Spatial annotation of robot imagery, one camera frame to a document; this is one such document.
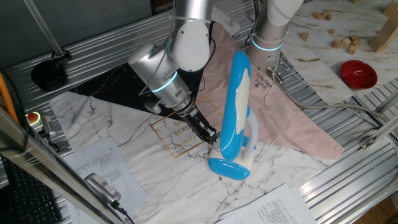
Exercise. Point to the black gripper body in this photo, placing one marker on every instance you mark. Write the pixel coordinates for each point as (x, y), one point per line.
(194, 119)

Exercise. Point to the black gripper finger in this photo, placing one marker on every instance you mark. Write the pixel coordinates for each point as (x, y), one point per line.
(204, 137)
(213, 137)

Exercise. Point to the blue and white desk lamp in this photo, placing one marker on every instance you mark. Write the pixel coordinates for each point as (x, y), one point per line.
(231, 124)

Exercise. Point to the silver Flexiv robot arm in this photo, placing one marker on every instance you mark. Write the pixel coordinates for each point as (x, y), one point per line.
(189, 43)

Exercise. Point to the red emergency stop button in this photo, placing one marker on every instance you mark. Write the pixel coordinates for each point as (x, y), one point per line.
(33, 117)

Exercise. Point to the pink black marble print cloth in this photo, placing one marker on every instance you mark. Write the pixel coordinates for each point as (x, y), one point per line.
(161, 174)

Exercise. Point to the printed text paper sheet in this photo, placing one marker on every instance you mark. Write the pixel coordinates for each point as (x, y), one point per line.
(273, 208)

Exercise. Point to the silver robot mounting plate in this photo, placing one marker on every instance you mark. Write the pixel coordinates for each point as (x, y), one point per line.
(287, 70)

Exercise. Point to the printed table paper stack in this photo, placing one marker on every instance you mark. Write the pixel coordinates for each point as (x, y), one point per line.
(102, 161)

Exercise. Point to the white power strip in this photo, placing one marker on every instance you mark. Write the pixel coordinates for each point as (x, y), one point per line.
(225, 20)

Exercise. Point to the silver handheld device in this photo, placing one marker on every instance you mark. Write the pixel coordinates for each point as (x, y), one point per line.
(101, 186)

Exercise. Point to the small wooden cube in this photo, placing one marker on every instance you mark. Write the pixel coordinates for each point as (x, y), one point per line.
(355, 38)
(329, 17)
(336, 43)
(326, 13)
(320, 17)
(332, 31)
(346, 43)
(304, 36)
(352, 49)
(316, 15)

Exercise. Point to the red bowl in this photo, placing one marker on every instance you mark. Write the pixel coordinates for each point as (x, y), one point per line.
(358, 74)

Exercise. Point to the black keyboard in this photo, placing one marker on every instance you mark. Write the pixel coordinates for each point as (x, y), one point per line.
(28, 199)

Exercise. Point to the large wooden block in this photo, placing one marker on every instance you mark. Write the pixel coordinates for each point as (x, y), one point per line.
(391, 8)
(384, 35)

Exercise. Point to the metal clamp bracket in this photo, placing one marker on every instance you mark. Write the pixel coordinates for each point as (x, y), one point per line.
(51, 133)

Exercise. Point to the black round camera stand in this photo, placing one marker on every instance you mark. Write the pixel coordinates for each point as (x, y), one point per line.
(48, 76)

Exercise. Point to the aluminium frame profile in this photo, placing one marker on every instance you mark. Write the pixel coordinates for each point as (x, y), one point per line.
(387, 101)
(381, 135)
(46, 168)

